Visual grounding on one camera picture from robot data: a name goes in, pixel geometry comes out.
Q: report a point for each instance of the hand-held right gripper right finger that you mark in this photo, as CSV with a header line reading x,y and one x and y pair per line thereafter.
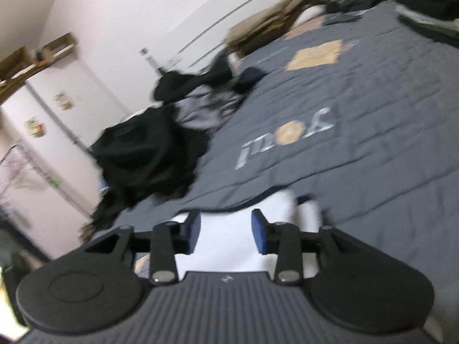
x,y
259,233

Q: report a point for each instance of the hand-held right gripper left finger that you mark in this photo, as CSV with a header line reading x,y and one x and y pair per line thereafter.
x,y
193,231

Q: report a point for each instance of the white fleece garment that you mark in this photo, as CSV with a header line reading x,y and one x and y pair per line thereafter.
x,y
226,243

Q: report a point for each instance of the large black clothes pile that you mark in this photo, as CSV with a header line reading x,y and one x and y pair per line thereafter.
x,y
143,157

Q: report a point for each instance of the dark clothes by headboard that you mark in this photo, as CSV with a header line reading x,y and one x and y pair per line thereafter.
x,y
348,10

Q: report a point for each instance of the grey crumpled garment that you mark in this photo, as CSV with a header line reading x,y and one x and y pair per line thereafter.
x,y
204,111

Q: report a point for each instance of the grey quilted bedspread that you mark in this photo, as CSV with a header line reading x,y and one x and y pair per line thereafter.
x,y
358,150

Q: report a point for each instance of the small black garment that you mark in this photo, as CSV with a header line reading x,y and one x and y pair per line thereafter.
x,y
179,84

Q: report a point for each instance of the dark navy garment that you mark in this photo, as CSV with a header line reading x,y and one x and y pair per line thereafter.
x,y
251,77

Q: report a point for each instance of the white wardrobe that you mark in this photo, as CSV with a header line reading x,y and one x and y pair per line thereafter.
x,y
53,143

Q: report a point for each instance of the folded brown blanket stack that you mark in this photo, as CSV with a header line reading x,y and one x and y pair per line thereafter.
x,y
265,25

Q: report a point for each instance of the white headboard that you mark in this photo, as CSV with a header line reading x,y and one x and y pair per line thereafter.
x,y
229,18

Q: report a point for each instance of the cardboard box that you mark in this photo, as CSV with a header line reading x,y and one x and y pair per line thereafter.
x,y
14,64
57,48

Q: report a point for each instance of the dark hanging wall tool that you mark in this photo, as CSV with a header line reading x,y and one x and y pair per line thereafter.
x,y
149,57

